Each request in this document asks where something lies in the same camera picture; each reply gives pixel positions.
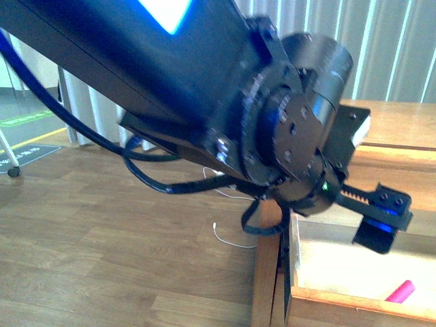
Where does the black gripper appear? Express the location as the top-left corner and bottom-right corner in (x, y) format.
(266, 159), (413, 255)

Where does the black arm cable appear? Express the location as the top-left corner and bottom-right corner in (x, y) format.
(0, 29), (287, 238)

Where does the white floor cable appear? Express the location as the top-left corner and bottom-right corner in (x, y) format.
(202, 166), (258, 249)

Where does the grey floor sign mat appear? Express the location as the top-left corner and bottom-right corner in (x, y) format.
(1, 144), (62, 174)

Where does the pink marker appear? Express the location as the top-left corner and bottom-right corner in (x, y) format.
(385, 280), (416, 304)

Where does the wooden drawer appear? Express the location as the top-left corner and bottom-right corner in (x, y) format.
(287, 211), (435, 326)

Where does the white cart leg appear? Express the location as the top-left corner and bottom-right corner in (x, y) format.
(0, 130), (20, 178)

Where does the wooden nightstand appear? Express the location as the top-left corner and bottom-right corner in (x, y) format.
(251, 99), (435, 326)

